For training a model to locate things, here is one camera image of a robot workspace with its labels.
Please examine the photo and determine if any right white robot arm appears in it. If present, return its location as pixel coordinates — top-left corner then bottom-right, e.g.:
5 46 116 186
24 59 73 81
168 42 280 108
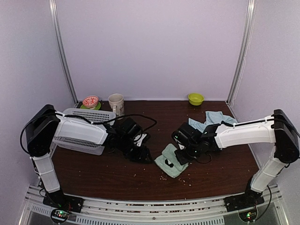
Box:
172 109 300 207

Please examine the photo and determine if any white plastic basket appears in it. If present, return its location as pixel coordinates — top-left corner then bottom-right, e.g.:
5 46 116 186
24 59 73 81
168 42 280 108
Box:
52 108 116 156

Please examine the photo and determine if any beige ceramic mug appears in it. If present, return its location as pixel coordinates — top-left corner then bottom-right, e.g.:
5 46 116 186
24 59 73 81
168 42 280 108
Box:
108 93 125 117

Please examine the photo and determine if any green saucer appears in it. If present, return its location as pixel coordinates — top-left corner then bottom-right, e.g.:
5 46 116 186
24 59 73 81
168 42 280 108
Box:
80 102 101 110

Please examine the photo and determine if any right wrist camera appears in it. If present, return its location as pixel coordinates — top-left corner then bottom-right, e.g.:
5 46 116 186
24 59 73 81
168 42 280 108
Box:
171 122 198 150

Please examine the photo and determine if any lime green bowl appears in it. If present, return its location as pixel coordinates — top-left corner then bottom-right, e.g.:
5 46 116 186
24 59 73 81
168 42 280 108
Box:
188 93 204 106

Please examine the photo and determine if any light blue towel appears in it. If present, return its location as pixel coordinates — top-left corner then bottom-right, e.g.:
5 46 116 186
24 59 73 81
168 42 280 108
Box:
188 111 237 132

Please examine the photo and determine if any green panda towel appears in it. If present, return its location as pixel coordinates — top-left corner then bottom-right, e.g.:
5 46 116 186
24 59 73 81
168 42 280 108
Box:
154 143 188 178

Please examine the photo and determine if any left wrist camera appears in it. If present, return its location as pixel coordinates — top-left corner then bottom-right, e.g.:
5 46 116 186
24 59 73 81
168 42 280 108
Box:
120 118 150 147

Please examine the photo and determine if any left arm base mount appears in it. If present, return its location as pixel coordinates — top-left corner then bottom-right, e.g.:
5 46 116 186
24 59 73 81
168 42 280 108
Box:
43 188 84 225

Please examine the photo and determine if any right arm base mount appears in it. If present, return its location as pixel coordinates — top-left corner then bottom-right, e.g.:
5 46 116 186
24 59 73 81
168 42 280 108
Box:
224 189 264 223

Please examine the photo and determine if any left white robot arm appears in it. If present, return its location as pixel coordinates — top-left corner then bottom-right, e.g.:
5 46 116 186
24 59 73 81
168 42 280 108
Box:
19 105 157 208

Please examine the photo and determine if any aluminium frame post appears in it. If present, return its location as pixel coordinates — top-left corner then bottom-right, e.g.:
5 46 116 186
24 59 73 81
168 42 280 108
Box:
227 0 256 107
49 0 79 105

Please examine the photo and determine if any left aluminium frame post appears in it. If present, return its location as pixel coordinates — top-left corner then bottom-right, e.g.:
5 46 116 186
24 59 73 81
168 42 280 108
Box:
49 0 79 105

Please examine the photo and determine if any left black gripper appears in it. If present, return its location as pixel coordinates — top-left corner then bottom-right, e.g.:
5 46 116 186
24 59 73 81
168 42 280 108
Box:
118 136 153 163

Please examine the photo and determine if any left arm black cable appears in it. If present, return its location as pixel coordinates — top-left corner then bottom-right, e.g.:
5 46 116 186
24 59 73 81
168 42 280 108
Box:
20 113 158 155

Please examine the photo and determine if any red patterned bowl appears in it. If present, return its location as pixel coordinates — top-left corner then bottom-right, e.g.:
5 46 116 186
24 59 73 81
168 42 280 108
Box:
82 96 99 109

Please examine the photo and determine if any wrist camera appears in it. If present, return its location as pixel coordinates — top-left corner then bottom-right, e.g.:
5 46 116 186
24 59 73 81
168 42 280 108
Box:
171 122 198 150
120 118 150 147

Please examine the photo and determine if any front aluminium rail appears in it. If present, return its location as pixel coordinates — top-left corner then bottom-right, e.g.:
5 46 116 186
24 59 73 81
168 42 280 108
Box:
17 185 291 225

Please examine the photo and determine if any right aluminium frame post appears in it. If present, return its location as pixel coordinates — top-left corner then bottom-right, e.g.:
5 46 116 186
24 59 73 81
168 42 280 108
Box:
227 0 256 107

